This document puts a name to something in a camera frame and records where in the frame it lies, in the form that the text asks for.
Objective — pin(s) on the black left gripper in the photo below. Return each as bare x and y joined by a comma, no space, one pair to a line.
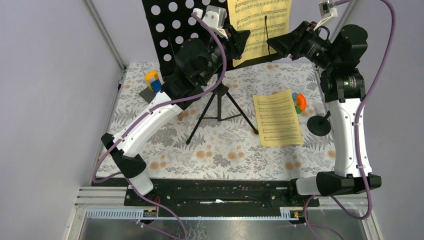
236,42

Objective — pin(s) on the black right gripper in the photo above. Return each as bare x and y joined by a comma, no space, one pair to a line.
284,45

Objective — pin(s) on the yellow sheet music page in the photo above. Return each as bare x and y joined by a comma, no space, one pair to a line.
277,120
264,19

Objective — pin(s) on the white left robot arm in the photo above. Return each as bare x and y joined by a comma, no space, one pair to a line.
159,106

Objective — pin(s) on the floral patterned table cloth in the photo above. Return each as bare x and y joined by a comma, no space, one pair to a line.
200,147

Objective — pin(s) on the black right microphone stand base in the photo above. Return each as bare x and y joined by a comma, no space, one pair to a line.
319,125

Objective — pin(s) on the blue toy block car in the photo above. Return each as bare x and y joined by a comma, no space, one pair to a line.
156,86

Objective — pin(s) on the small wooden block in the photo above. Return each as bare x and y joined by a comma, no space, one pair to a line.
180,116

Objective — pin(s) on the grey building block baseplate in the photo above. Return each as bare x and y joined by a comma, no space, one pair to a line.
147,94

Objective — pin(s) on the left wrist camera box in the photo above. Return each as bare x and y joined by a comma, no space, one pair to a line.
214,17

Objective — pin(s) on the orange rainbow ring toy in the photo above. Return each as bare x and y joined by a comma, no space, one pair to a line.
300,102

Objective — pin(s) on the yellow toy block frame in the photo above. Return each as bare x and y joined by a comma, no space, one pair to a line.
151,77

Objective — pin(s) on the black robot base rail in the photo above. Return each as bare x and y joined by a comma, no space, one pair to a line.
228,198

